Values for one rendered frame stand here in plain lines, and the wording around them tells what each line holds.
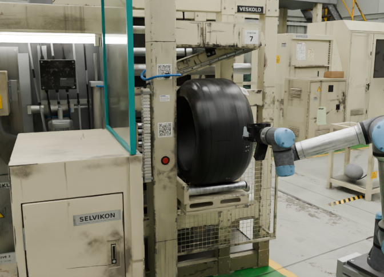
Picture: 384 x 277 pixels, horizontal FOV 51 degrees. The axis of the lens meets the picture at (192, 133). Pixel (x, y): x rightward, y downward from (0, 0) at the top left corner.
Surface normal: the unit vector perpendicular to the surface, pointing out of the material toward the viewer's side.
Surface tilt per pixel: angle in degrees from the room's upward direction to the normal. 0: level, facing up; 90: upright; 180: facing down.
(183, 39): 90
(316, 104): 90
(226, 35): 90
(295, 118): 90
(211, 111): 60
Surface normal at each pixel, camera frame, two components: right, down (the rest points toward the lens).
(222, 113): 0.30, -0.30
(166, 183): 0.34, 0.17
